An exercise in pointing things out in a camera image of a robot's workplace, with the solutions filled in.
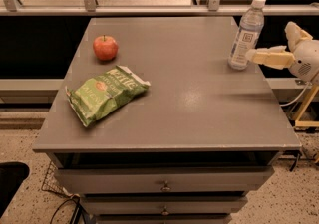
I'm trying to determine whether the grey drawer cabinet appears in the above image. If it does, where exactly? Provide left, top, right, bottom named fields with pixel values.
left=33, top=17, right=301, bottom=224

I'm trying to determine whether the black floor cable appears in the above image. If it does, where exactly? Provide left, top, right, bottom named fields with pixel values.
left=49, top=194, right=88, bottom=224

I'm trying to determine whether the wire mesh basket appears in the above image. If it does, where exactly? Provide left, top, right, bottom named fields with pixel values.
left=41, top=162, right=70, bottom=198

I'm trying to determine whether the metal drawer knob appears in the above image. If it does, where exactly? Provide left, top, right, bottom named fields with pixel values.
left=161, top=206, right=169, bottom=216
left=161, top=182, right=171, bottom=192

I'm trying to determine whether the metal top drawer knob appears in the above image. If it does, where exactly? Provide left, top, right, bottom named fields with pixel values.
left=161, top=182, right=171, bottom=192

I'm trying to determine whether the top grey drawer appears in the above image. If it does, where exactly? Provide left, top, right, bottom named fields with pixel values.
left=55, top=166, right=274, bottom=194

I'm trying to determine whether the metal middle drawer knob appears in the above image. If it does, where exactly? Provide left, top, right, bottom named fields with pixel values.
left=161, top=206, right=169, bottom=216

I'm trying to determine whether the red apple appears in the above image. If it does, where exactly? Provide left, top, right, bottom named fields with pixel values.
left=93, top=35, right=119, bottom=61

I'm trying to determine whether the middle grey drawer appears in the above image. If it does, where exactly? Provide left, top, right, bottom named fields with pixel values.
left=81, top=197, right=247, bottom=215

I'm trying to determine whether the yellow wooden frame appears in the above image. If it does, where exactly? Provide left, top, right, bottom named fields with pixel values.
left=293, top=85, right=319, bottom=128

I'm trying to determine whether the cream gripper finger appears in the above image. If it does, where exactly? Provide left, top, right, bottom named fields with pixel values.
left=284, top=21, right=313, bottom=52
left=245, top=46, right=295, bottom=70

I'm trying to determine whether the green jalapeno chip bag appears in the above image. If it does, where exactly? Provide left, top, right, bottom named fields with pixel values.
left=65, top=66, right=151, bottom=127

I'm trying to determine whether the clear plastic water bottle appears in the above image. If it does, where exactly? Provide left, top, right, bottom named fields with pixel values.
left=228, top=0, right=266, bottom=71

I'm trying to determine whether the black chair seat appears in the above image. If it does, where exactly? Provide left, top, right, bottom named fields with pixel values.
left=0, top=162, right=30, bottom=218

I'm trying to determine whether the grey drawer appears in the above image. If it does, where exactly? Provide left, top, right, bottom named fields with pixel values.
left=55, top=166, right=274, bottom=194
left=81, top=197, right=247, bottom=215

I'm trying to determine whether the white rounded gripper body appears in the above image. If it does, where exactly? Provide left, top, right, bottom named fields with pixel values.
left=289, top=40, right=319, bottom=85

